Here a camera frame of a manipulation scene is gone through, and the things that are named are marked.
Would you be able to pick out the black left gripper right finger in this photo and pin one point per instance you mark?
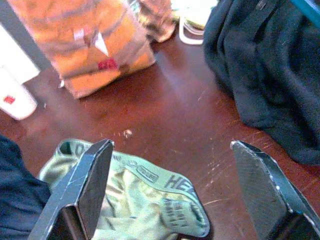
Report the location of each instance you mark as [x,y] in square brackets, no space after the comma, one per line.
[265,195]

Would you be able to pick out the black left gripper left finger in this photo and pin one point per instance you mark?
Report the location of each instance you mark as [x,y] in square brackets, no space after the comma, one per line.
[75,200]

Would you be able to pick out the blue plastic hanger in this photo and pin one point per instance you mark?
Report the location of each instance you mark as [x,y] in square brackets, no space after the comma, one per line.
[310,10]

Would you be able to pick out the black cloth garment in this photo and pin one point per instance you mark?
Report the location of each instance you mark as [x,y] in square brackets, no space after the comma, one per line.
[20,187]

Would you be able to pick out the olive green underwear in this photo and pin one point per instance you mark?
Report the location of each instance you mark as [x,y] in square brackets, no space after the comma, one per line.
[140,200]

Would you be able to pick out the navy garment with orange print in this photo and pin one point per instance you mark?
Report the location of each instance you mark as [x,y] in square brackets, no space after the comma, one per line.
[262,75]

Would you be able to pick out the white green patterned item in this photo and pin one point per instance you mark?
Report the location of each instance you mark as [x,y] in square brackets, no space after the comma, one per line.
[192,25]

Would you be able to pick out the small brown paper bag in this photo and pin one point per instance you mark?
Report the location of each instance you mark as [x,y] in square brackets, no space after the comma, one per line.
[157,20]

